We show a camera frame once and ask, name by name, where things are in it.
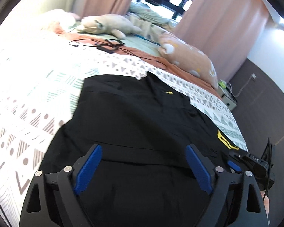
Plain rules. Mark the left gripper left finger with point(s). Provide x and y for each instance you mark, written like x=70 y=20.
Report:
x=53 y=199

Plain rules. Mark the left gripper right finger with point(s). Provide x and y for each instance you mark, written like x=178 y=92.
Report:
x=239 y=190

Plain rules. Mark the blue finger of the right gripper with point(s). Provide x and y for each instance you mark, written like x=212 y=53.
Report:
x=234 y=166

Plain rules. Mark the black shirt with yellow trim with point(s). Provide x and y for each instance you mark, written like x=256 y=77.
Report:
x=143 y=126

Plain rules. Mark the right hand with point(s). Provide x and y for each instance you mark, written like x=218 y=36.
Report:
x=266 y=202

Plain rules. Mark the white bedside cabinet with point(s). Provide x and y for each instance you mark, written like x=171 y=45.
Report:
x=227 y=98

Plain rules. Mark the orange printed long pillow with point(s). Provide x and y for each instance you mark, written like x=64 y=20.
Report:
x=187 y=58

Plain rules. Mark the white patterned bed blanket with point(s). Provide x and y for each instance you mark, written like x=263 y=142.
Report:
x=40 y=84

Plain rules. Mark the pink curtain right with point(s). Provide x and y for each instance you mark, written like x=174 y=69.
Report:
x=225 y=30

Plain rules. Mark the light green crumpled quilt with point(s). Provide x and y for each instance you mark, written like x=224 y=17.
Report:
x=152 y=25

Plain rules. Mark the beige plush toy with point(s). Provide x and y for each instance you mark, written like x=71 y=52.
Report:
x=113 y=24

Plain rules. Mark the white pillow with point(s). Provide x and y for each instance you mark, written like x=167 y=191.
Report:
x=58 y=17

